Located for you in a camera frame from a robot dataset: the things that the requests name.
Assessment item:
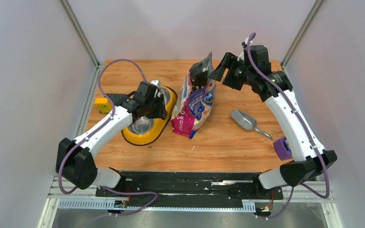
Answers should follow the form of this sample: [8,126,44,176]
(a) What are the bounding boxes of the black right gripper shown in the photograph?
[209,52,255,90]

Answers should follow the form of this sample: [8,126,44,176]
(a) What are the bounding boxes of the colourful pet food bag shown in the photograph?
[171,52,216,139]

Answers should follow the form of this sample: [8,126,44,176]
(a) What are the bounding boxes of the silver metal scoop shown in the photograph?
[230,109,273,140]

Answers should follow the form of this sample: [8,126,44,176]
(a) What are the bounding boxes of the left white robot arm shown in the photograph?
[56,80,167,196]

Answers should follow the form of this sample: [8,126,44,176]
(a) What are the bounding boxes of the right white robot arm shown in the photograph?
[210,44,337,199]

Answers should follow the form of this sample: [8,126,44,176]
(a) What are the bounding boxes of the yellow double pet bowl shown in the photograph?
[121,86,177,146]

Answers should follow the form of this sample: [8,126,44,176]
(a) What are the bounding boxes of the dark grey toy baseplate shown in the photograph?
[106,93,130,106]

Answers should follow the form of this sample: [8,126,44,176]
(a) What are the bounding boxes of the yellow toy brick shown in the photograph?
[94,97,113,114]

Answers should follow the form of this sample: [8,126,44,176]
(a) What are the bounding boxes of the purple object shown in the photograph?
[273,137,292,161]

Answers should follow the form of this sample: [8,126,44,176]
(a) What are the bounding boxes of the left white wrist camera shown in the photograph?
[150,80,161,88]

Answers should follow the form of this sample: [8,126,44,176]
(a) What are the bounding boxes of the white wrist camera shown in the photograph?
[150,80,161,88]
[237,38,253,63]

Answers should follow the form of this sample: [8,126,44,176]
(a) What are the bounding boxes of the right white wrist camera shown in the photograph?
[237,38,253,63]

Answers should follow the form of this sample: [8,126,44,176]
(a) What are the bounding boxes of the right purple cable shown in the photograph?
[245,32,331,220]

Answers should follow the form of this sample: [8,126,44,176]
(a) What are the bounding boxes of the purple cable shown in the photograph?
[245,32,331,220]
[57,58,159,218]

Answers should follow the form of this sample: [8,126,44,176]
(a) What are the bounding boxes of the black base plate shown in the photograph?
[65,170,285,209]

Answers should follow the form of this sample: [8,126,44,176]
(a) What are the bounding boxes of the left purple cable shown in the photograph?
[57,58,159,218]

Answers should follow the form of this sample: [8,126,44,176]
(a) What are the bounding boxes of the white slotted cable duct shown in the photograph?
[57,199,256,213]

